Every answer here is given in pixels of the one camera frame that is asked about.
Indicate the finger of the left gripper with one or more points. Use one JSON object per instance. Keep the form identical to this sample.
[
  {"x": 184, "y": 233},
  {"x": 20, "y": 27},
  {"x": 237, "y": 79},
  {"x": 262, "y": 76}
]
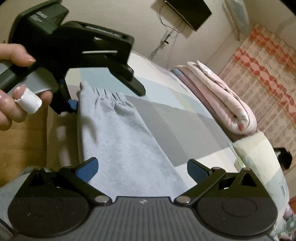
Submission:
[
  {"x": 72, "y": 106},
  {"x": 125, "y": 75}
]

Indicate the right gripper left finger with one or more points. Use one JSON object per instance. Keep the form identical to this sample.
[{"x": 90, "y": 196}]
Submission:
[{"x": 78, "y": 178}]

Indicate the wall air conditioner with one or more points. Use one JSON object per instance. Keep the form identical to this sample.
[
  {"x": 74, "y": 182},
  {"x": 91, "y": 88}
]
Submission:
[{"x": 239, "y": 15}]

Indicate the person left hand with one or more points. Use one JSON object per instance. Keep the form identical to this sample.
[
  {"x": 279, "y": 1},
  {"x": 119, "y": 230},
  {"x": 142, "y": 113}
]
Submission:
[{"x": 10, "y": 110}]

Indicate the patchwork pillow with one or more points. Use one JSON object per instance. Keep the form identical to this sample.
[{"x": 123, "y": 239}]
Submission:
[{"x": 256, "y": 153}]

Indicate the folded pink quilt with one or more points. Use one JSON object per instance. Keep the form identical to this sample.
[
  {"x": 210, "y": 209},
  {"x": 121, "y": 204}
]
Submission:
[{"x": 234, "y": 114}]

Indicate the wall mounted television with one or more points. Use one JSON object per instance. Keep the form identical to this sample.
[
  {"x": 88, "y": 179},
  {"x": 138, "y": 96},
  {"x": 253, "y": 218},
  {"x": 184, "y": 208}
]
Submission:
[{"x": 193, "y": 12}]

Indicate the grey sweatpants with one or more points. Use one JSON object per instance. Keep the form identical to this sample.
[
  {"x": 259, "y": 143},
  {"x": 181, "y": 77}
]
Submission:
[{"x": 131, "y": 162}]

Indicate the patchwork bed sheet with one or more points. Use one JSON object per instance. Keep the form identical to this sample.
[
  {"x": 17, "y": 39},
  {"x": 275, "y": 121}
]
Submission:
[{"x": 183, "y": 127}]

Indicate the person behind pillow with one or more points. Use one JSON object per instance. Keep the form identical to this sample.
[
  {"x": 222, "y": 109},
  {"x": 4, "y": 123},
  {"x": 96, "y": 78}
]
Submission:
[{"x": 284, "y": 158}]

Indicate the pink patterned curtain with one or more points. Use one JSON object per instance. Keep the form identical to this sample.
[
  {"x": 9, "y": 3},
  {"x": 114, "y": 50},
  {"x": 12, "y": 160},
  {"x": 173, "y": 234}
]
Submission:
[{"x": 262, "y": 73}]

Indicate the green handheld fan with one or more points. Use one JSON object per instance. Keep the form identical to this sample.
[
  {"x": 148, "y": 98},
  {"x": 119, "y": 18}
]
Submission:
[{"x": 288, "y": 232}]

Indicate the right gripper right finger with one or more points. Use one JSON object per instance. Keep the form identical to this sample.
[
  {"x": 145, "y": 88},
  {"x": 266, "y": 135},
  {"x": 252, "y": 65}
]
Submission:
[{"x": 205, "y": 179}]

